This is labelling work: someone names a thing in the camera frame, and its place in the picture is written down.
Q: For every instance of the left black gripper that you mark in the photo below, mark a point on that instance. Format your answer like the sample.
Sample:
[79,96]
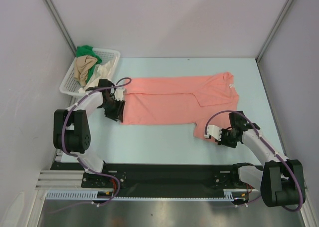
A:
[117,114]

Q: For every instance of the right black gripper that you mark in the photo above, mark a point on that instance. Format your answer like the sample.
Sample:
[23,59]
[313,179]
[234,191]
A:
[225,138]

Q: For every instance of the pink t shirt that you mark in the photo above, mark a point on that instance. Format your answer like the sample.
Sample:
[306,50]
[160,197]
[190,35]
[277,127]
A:
[181,100]

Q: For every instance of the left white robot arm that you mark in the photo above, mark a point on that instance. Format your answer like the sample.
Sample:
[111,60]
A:
[71,131]

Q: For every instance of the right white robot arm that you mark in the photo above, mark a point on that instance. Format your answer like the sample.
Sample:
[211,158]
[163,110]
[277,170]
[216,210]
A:
[281,180]

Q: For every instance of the cream white t shirt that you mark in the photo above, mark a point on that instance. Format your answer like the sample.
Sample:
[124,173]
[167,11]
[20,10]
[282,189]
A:
[100,72]

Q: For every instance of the white plastic basket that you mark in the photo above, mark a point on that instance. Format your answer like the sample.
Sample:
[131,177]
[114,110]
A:
[70,86]

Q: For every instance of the beige t shirt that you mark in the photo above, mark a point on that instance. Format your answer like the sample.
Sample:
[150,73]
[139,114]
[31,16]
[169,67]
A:
[82,65]

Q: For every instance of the green t shirt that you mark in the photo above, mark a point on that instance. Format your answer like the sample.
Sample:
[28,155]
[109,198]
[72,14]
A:
[88,50]

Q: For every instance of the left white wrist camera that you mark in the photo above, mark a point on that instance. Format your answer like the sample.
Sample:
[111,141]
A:
[119,94]

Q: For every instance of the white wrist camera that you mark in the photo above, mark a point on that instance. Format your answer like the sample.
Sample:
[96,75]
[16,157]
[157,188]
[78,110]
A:
[119,94]
[213,131]

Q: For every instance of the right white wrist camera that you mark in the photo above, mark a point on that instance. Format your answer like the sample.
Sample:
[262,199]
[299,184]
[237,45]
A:
[213,131]

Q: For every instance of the white slotted cable duct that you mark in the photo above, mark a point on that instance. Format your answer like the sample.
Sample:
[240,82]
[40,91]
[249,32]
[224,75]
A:
[72,194]

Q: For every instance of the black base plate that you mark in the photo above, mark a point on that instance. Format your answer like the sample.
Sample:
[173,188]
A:
[115,187]

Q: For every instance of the aluminium frame rail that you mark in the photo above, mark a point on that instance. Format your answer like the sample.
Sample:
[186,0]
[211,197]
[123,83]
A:
[59,179]

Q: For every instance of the left aluminium corner post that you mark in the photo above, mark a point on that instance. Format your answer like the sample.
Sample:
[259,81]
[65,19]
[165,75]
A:
[60,24]

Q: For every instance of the aluminium corner post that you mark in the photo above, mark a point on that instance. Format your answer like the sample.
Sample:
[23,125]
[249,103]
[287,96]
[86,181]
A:
[277,24]
[60,24]

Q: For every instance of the right aluminium corner post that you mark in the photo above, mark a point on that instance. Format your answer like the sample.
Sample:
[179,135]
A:
[277,24]

